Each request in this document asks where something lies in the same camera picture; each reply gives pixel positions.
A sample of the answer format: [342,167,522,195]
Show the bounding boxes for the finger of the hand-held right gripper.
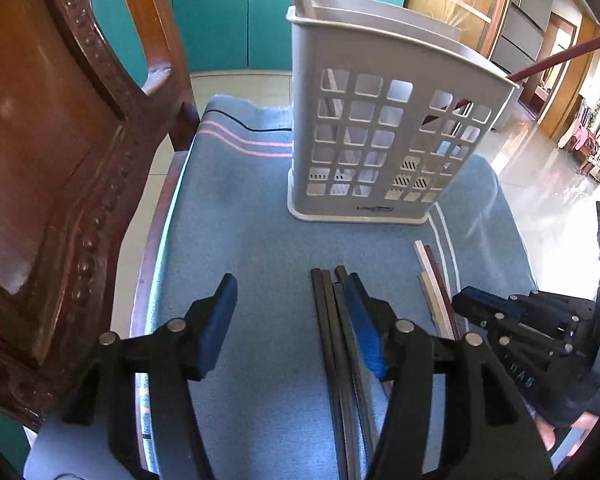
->
[480,317,593,426]
[452,286,597,333]

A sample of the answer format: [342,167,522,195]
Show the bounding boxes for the blue striped cloth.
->
[150,94,538,480]

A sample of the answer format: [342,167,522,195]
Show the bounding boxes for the grey refrigerator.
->
[490,0,561,76]

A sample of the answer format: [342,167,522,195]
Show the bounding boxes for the carved wooden chair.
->
[0,0,201,431]

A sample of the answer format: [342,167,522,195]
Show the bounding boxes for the wooden door frame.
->
[535,10,597,136]

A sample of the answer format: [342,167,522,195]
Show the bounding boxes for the person's right hand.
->
[532,407,598,456]

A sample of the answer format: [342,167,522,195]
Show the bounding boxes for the dark red chopstick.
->
[422,36,600,126]

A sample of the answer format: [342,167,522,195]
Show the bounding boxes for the thin dark strip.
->
[424,244,463,338]

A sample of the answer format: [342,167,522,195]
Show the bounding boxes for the light and red chopsticks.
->
[413,240,451,333]

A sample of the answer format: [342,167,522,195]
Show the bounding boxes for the white plastic utensil holder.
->
[286,0,522,223]

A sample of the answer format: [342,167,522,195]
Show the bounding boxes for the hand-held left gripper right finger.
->
[342,271,556,480]

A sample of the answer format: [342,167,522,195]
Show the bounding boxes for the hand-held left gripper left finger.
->
[62,272,238,480]

